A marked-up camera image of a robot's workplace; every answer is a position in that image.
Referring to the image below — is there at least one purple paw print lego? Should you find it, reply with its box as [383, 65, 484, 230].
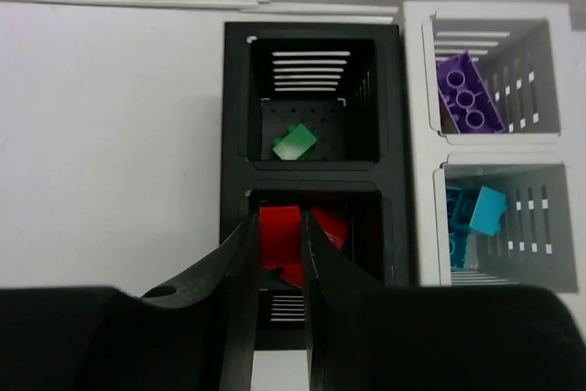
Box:
[436, 51, 505, 135]

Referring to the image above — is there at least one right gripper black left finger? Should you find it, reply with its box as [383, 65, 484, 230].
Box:
[141, 214, 260, 390]

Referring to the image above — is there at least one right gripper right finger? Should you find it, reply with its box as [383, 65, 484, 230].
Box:
[301, 212, 392, 390]

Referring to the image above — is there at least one black slatted container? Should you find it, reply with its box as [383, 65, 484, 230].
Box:
[219, 20, 411, 351]

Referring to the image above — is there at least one green lego in container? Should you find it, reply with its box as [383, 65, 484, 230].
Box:
[272, 124, 318, 160]

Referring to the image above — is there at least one cyan and green lego block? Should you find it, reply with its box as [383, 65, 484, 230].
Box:
[446, 186, 477, 269]

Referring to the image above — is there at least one red lego slope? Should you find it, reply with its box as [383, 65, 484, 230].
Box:
[259, 206, 301, 269]

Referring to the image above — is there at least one small cyan lego block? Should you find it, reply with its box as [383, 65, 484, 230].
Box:
[468, 186, 506, 236]

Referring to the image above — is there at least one white slatted container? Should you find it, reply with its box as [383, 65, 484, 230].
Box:
[403, 1, 585, 295]

